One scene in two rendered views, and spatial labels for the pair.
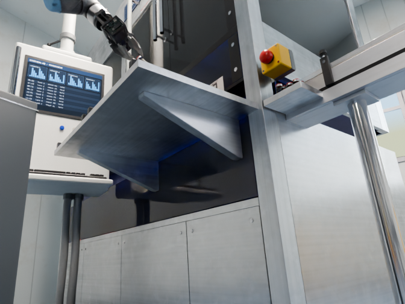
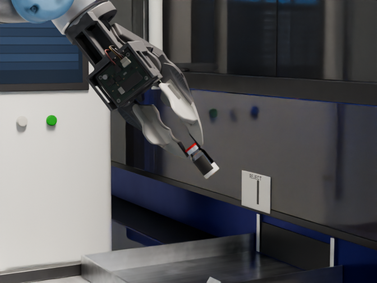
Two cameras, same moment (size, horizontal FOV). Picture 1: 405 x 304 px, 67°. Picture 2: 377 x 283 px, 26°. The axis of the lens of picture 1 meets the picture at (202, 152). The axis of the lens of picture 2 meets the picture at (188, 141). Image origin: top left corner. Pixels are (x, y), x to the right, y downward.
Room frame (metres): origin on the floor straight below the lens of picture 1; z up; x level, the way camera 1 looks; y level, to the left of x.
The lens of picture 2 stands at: (-0.10, 0.01, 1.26)
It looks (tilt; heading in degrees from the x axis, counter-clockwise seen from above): 7 degrees down; 11
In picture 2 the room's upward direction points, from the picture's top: straight up
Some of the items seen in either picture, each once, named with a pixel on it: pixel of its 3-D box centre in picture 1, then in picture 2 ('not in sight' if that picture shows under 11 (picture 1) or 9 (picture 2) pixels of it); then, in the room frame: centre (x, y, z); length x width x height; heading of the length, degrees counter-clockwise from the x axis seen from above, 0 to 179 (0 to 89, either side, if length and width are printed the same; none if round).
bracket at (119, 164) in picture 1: (120, 172); not in sight; (1.18, 0.34, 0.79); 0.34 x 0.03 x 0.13; 130
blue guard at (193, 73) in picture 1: (119, 143); (132, 124); (1.62, 0.47, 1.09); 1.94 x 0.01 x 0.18; 40
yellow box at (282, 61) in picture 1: (276, 62); not in sight; (0.80, -0.24, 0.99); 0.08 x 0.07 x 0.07; 130
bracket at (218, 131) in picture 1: (194, 129); not in sight; (0.80, 0.02, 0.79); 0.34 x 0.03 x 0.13; 130
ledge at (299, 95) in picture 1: (296, 100); not in sight; (0.81, -0.29, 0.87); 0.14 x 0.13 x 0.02; 130
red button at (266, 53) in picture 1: (267, 57); not in sight; (0.77, -0.21, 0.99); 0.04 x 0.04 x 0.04; 40
